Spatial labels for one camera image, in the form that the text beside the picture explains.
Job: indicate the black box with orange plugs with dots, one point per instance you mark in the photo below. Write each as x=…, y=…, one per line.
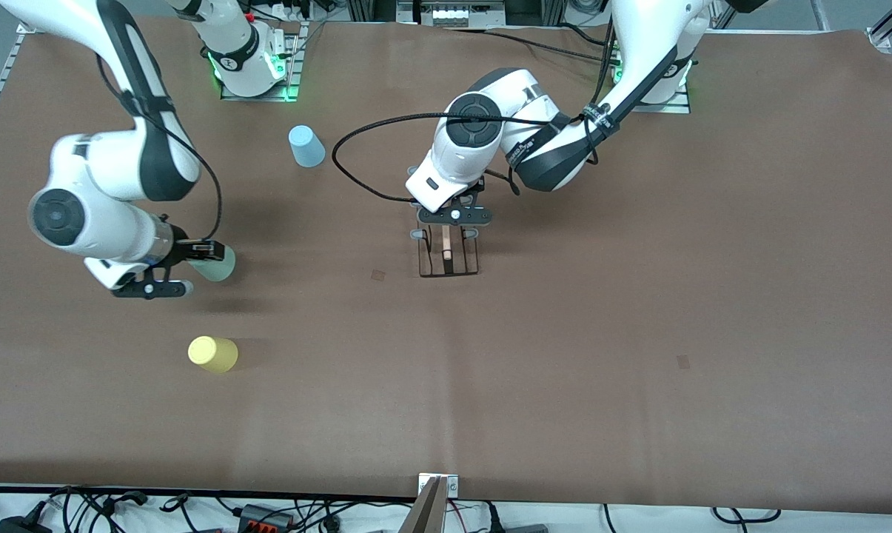
x=264, y=517

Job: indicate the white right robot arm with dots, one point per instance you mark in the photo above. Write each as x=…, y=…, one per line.
x=105, y=163

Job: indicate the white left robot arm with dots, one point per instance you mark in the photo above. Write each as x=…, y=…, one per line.
x=453, y=159

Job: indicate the paper table cover sheet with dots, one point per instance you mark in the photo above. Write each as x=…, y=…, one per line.
x=490, y=407

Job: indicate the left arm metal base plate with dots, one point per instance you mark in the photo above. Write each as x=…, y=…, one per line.
x=668, y=108

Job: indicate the black power adapter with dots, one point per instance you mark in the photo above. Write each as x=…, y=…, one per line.
x=20, y=526

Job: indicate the grey flat device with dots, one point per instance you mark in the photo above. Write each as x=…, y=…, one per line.
x=525, y=528

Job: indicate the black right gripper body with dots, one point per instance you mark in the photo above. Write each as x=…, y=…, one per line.
x=181, y=249

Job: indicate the grey control box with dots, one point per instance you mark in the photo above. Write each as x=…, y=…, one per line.
x=451, y=13

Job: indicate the light blue plastic cup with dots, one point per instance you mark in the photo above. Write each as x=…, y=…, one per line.
x=306, y=148

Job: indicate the yellow plastic cup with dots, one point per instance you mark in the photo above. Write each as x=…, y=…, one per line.
x=212, y=354

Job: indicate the small metal bracket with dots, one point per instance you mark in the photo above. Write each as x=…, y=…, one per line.
x=451, y=485

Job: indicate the white power strip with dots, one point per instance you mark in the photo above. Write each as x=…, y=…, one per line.
x=289, y=10

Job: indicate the dark aluminium frame post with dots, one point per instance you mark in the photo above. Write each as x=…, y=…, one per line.
x=371, y=9
x=553, y=10

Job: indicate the wooden camera support beam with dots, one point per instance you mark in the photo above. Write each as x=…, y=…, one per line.
x=425, y=514

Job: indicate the pale green plastic cup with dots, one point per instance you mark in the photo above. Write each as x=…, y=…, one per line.
x=220, y=270

